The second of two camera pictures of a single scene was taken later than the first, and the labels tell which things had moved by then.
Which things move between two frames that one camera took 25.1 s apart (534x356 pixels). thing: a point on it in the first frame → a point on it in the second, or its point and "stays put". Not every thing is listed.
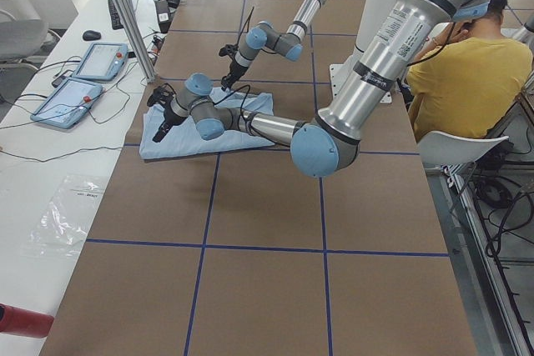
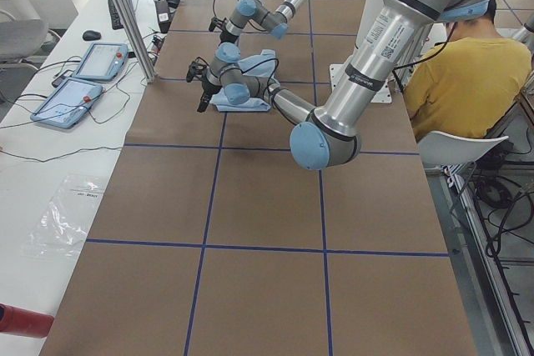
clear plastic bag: [60, 228] stays put
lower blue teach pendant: [68, 103] stays put
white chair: [436, 148] stays put
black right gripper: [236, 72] → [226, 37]
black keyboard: [116, 20] stays put
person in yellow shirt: [470, 76] stays put
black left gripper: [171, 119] → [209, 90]
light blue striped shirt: [183, 138] → [260, 65]
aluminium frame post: [128, 22] stays put
